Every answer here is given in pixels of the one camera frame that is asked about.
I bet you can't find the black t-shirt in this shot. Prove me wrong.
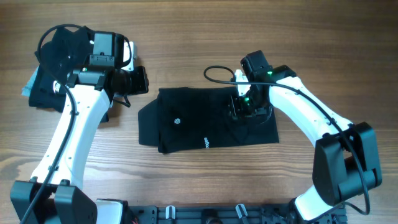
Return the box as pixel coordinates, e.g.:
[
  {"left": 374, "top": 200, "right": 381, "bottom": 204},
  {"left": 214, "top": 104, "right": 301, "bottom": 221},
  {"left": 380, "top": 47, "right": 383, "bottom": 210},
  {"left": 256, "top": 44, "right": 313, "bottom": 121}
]
[{"left": 138, "top": 87, "right": 279, "bottom": 154}]

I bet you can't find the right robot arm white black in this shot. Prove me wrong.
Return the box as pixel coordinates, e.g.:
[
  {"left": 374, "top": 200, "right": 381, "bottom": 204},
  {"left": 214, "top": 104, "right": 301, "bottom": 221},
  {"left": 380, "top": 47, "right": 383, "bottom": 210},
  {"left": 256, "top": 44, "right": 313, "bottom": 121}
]
[{"left": 230, "top": 50, "right": 382, "bottom": 223}]

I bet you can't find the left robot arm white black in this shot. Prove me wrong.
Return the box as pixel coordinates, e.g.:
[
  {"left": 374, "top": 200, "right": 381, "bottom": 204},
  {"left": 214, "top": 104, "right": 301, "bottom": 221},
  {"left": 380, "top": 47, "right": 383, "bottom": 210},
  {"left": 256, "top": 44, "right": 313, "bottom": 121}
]
[{"left": 10, "top": 32, "right": 149, "bottom": 223}]

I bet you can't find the stack of folded black clothes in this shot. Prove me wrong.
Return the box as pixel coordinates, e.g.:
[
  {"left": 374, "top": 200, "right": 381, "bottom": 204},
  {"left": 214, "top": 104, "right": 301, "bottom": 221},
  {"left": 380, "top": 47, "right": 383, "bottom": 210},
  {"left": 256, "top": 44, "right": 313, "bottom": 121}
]
[{"left": 29, "top": 27, "right": 93, "bottom": 112}]

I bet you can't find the light grey folded garment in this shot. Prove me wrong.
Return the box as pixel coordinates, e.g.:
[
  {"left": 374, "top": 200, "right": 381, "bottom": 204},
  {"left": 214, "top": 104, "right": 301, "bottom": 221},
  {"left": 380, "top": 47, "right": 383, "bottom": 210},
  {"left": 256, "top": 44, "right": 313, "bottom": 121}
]
[{"left": 21, "top": 67, "right": 39, "bottom": 97}]

